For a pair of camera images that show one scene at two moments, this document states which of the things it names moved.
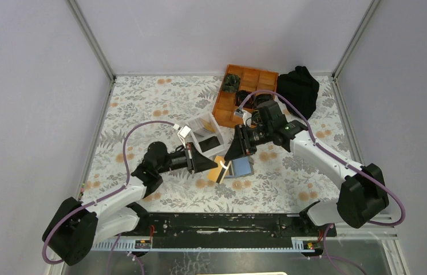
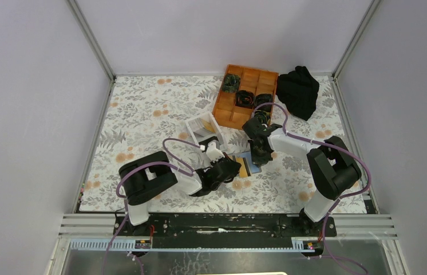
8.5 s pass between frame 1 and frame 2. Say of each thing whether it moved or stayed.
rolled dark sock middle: stayed
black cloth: stayed
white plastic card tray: stayed
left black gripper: moved
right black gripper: moved
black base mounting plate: stayed
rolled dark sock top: stayed
